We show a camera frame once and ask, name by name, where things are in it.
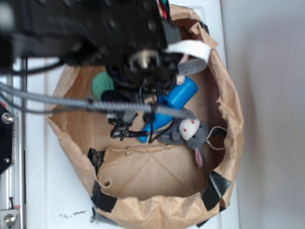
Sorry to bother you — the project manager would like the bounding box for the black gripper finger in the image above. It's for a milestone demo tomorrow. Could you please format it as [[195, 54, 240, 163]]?
[[101, 90, 130, 102]]

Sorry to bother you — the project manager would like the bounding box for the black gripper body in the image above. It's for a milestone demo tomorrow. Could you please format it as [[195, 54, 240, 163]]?
[[106, 50, 183, 94]]

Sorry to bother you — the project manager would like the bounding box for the green ball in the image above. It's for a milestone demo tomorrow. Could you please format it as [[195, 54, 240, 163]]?
[[91, 71, 115, 101]]

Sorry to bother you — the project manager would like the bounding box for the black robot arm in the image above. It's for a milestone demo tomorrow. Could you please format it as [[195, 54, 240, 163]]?
[[0, 0, 181, 94]]

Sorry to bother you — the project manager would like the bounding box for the pink plush toy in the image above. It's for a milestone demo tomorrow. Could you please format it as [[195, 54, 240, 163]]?
[[176, 54, 189, 85]]

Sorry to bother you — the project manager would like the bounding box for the blue plastic bowling pin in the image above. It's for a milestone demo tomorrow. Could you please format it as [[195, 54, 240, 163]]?
[[152, 76, 198, 131]]

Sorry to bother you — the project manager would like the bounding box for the grey plush mouse toy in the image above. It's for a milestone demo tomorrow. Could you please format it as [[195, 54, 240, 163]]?
[[152, 108, 227, 169]]

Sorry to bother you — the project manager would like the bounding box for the brown paper bag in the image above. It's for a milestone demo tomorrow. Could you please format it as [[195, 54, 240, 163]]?
[[47, 5, 244, 229]]

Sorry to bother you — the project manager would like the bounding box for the white flat ribbon cable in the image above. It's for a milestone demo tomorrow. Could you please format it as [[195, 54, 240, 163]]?
[[164, 40, 212, 73]]

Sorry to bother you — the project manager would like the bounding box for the thin black cable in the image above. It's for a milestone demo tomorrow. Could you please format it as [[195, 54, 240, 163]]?
[[0, 58, 66, 76]]

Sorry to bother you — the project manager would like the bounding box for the grey braided cable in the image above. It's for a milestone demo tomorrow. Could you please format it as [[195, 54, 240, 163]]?
[[0, 82, 197, 120]]

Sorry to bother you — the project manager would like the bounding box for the black metal frame bracket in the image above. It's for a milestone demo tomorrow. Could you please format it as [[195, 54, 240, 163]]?
[[0, 102, 14, 175]]

